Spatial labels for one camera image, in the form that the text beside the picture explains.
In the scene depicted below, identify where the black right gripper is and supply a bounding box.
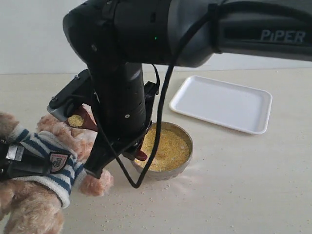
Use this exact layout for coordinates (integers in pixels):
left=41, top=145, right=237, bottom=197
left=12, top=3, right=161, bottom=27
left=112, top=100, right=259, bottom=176
left=47, top=69, right=159, bottom=179

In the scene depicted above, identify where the white rectangular plastic tray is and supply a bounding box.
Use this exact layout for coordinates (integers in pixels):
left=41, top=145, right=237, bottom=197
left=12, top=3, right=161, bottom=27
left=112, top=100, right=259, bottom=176
left=169, top=75, right=273, bottom=135

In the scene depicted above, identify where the pink teddy bear striped sweater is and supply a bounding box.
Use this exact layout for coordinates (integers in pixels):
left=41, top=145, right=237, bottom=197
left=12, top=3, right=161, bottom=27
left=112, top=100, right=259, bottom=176
left=0, top=112, right=114, bottom=234

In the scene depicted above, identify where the dark red wooden spoon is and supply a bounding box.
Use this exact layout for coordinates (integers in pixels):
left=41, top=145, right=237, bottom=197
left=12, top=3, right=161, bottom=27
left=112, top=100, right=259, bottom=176
left=67, top=105, right=148, bottom=162

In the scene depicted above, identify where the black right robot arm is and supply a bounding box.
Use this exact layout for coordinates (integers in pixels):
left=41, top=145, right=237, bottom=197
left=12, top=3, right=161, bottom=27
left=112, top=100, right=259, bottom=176
left=48, top=0, right=312, bottom=178

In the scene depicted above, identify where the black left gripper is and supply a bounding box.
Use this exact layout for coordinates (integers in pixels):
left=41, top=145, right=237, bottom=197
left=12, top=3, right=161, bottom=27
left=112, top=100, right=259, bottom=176
left=0, top=138, right=72, bottom=181

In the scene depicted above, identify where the steel bowl of yellow grain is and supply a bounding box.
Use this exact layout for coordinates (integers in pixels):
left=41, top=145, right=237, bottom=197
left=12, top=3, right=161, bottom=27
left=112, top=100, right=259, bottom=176
left=145, top=122, right=193, bottom=181

